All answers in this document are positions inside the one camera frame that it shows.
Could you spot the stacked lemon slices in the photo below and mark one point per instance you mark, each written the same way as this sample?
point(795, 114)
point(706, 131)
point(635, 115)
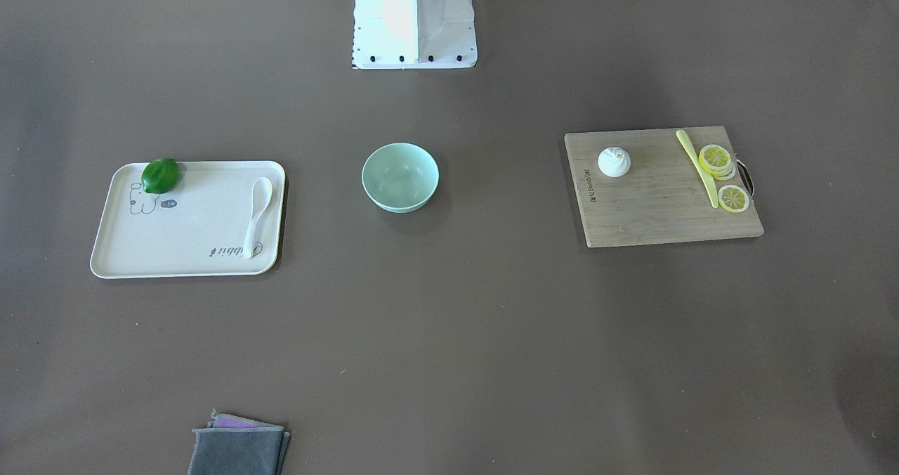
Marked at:
point(717, 161)

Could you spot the mint green bowl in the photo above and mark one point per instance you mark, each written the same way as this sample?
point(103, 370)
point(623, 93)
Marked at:
point(400, 177)

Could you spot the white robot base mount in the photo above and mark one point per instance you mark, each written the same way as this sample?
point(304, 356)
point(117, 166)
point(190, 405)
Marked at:
point(413, 34)

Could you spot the cream rabbit tray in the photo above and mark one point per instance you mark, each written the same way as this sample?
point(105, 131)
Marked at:
point(196, 229)

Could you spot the white ceramic spoon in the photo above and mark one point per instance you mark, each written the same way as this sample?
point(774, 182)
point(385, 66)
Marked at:
point(261, 197)

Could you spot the single lemon slice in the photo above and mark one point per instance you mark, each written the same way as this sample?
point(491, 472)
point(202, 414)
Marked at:
point(733, 199)

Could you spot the yellow plastic knife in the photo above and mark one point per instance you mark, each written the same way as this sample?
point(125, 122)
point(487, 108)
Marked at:
point(705, 176)

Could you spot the grey folded cloth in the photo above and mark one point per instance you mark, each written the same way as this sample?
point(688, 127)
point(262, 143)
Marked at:
point(237, 445)

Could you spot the green lime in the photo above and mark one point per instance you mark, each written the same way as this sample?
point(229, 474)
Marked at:
point(160, 176)

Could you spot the white steamed bun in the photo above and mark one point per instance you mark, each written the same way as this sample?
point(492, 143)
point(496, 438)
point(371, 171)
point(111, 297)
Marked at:
point(614, 162)

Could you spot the bamboo cutting board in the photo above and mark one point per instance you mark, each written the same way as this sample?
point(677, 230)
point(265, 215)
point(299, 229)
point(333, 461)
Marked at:
point(660, 199)

